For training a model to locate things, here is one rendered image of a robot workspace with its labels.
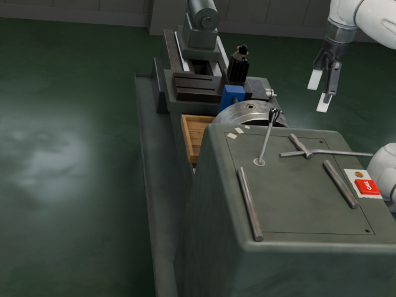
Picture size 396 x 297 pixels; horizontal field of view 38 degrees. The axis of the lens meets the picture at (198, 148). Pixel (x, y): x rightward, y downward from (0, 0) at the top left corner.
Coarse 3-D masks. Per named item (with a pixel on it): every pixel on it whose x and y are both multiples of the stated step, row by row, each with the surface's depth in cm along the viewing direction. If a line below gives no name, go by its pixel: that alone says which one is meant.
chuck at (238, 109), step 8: (240, 104) 208; (248, 104) 208; (256, 104) 208; (264, 104) 209; (272, 104) 212; (224, 112) 209; (232, 112) 207; (240, 112) 205; (248, 112) 204; (256, 112) 203; (264, 112) 204; (280, 112) 214; (216, 120) 210; (224, 120) 206; (232, 120) 203
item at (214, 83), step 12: (180, 84) 264; (192, 84) 266; (204, 84) 268; (216, 84) 270; (252, 84) 276; (180, 96) 260; (192, 96) 261; (204, 96) 262; (216, 96) 263; (252, 96) 267; (264, 96) 269
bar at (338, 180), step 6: (324, 162) 179; (330, 168) 176; (330, 174) 176; (336, 174) 174; (336, 180) 172; (342, 180) 172; (342, 186) 170; (342, 192) 169; (348, 192) 168; (348, 198) 167; (354, 198) 166; (354, 204) 164
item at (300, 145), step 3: (291, 135) 188; (294, 135) 188; (291, 138) 188; (294, 138) 187; (297, 138) 187; (294, 141) 187; (297, 141) 186; (297, 144) 185; (300, 144) 184; (303, 144) 184; (297, 147) 185; (300, 147) 184; (303, 147) 183; (300, 150) 184; (303, 150) 182; (306, 150) 182; (306, 153) 181; (309, 153) 181; (306, 156) 181; (309, 156) 181
